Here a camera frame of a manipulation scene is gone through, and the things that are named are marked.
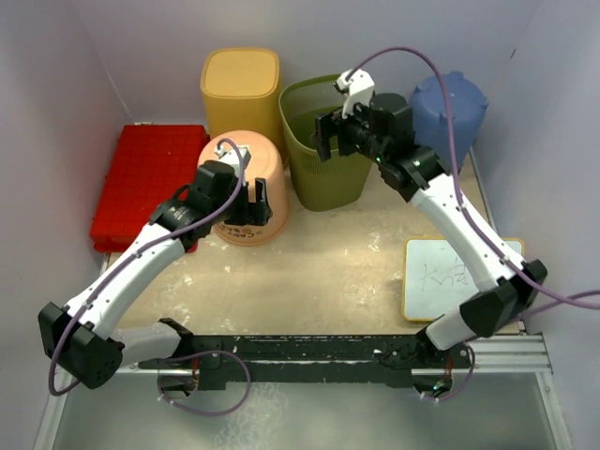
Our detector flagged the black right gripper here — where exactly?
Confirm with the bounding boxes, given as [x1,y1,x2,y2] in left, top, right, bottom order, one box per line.
[310,97,387,165]

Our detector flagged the pink bin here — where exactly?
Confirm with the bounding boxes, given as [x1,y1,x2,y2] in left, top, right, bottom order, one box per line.
[196,129,291,247]

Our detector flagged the olive green ribbed bin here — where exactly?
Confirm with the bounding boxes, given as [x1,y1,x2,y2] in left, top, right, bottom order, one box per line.
[278,74,371,212]

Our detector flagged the blue plastic bucket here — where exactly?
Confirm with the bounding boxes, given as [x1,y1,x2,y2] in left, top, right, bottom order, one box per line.
[408,69,490,163]

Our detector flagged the yellow ribbed waste basket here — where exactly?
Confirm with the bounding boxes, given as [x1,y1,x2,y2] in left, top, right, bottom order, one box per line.
[200,47,288,162]

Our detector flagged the red plastic tray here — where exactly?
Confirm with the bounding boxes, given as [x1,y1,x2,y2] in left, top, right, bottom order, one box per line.
[89,125,209,253]

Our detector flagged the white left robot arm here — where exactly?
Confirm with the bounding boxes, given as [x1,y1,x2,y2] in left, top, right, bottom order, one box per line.
[38,152,272,389]

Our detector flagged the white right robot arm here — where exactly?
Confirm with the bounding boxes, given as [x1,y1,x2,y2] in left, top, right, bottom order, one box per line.
[313,94,548,367]

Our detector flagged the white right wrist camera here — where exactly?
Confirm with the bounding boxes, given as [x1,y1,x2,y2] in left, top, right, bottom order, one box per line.
[334,68,375,119]

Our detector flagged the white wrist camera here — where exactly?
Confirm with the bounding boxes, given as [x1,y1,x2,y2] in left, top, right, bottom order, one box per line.
[334,68,375,119]
[214,144,251,167]

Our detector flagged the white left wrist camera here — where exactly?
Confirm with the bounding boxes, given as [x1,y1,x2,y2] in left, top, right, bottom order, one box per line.
[214,144,251,167]

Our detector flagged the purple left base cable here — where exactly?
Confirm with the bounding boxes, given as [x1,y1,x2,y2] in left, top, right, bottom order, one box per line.
[157,350,253,417]

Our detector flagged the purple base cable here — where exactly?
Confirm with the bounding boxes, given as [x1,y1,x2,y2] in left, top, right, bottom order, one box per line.
[157,350,253,417]
[419,344,475,404]

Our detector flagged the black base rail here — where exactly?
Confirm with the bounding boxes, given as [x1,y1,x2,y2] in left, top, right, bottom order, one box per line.
[138,333,472,392]

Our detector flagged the small whiteboard with orange frame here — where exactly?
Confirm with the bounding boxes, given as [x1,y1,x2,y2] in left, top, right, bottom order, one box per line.
[402,237,526,323]

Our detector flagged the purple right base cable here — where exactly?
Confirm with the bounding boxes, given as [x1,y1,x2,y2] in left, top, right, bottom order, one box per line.
[419,344,475,404]

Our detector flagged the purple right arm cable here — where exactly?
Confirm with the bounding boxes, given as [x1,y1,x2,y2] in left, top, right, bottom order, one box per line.
[346,46,600,313]

